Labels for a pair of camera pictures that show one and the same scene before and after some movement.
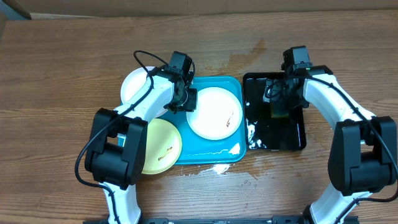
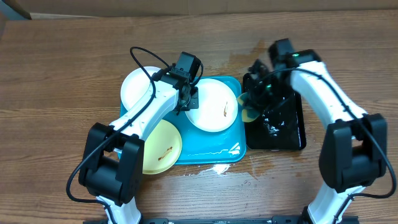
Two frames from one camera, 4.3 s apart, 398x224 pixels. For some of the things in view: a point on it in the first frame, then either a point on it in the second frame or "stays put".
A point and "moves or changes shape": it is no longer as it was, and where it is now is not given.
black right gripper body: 278,92 → 269,94
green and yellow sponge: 279,109 → 247,115
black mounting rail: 282,219 stays put
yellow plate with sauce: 163,147 stays put
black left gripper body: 188,102 stays put
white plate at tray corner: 132,81 stays put
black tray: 274,119 stays put
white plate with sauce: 218,115 moves or changes shape
